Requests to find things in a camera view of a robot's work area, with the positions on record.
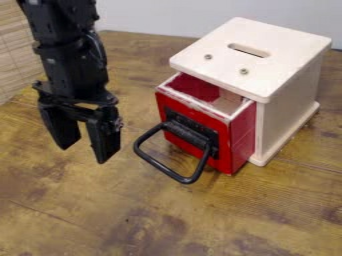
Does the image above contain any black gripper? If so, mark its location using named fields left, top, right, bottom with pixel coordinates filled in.
left=33, top=31, right=123, bottom=164

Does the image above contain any black metal drawer handle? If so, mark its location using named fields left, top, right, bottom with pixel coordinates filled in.
left=132, top=119, right=215, bottom=185

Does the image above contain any red drawer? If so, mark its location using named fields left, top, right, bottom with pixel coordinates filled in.
left=155, top=73, right=256, bottom=175

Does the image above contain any white wooden cabinet box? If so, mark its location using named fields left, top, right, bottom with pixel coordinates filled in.
left=170, top=17, right=331, bottom=166

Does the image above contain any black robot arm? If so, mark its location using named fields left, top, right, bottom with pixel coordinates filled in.
left=16, top=0, right=122, bottom=163

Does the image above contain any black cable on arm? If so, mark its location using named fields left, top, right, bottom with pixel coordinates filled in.
left=84, top=29, right=109, bottom=66

